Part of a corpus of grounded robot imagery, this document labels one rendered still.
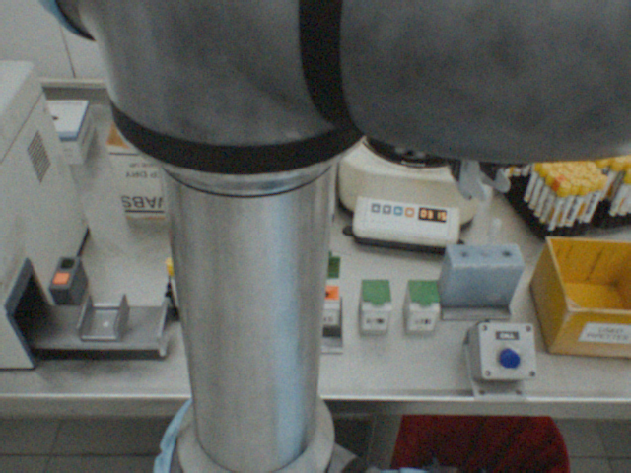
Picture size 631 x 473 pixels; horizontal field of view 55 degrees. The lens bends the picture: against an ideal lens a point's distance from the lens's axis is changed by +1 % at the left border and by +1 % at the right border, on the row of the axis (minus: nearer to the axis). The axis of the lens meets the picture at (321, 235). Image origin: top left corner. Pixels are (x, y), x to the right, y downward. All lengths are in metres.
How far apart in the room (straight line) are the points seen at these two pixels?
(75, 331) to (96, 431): 1.01
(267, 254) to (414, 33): 0.15
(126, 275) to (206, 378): 0.62
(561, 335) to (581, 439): 1.07
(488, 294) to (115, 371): 0.52
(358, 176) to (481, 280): 0.25
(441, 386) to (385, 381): 0.07
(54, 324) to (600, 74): 0.79
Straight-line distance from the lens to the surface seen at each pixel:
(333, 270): 0.83
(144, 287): 0.95
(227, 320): 0.32
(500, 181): 0.84
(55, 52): 1.33
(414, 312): 0.84
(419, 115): 0.18
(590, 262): 0.98
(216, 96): 0.22
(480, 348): 0.81
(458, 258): 0.85
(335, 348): 0.84
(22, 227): 0.85
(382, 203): 0.98
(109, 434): 1.85
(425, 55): 0.16
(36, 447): 1.90
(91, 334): 0.86
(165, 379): 0.85
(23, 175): 0.85
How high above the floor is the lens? 1.58
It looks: 45 degrees down
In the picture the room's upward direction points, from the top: 2 degrees clockwise
